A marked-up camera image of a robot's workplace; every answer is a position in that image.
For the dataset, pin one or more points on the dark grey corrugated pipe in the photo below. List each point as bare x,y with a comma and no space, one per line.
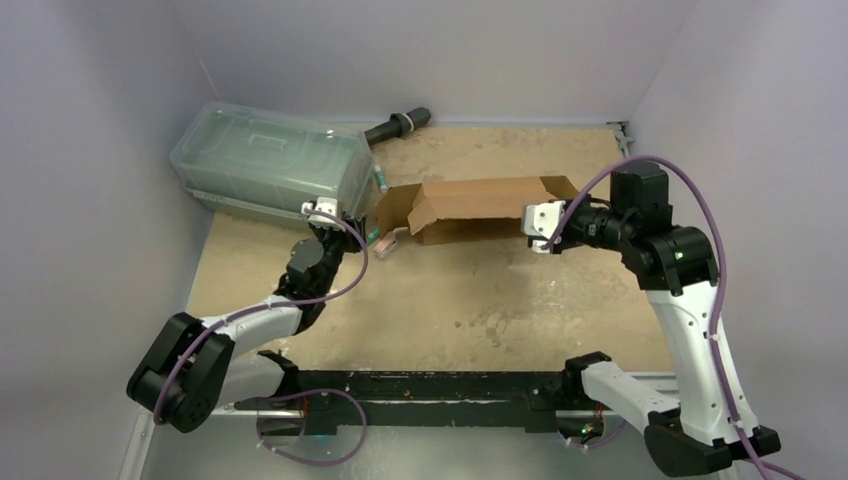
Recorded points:
398,125

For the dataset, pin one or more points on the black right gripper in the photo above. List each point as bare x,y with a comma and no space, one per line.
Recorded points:
565,225

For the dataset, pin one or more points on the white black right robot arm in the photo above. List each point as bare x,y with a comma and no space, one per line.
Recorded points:
709,426

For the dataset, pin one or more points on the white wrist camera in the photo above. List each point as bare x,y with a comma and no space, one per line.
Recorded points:
323,212
538,224

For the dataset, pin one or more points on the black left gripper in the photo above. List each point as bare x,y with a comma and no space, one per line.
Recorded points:
352,242

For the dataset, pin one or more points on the clear plastic storage box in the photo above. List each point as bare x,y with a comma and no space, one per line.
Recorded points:
264,165

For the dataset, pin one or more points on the pale pink correction tape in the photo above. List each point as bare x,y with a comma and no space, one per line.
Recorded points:
385,245

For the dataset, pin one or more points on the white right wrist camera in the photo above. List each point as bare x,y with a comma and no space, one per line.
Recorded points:
538,224

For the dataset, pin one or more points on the green white glue stick far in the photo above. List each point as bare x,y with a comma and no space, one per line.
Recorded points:
380,179

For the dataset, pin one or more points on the brown cardboard box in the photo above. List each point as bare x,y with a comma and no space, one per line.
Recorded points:
446,212

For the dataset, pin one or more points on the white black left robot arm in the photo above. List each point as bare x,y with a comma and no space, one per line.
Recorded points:
182,376

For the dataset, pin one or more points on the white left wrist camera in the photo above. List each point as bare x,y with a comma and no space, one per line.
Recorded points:
323,212

